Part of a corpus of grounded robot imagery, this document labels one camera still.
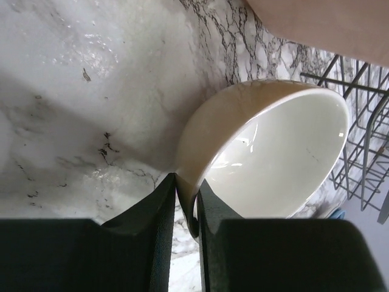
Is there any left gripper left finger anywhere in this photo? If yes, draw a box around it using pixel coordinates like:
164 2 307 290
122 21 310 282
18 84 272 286
1 174 176 291

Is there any pink plastic storage box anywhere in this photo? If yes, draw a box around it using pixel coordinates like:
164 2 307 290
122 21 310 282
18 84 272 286
248 0 388 67

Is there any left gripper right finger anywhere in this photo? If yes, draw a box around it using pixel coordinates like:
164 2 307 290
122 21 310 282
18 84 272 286
197 182 387 291

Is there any black wire dish rack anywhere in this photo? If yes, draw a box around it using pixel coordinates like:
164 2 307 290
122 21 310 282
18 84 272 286
300 55 388 224

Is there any white ceramic bowl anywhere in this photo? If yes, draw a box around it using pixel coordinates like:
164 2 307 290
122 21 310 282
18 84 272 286
175 80 350 238

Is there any blue plate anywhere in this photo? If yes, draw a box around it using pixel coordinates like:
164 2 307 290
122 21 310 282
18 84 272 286
327 209 345 220

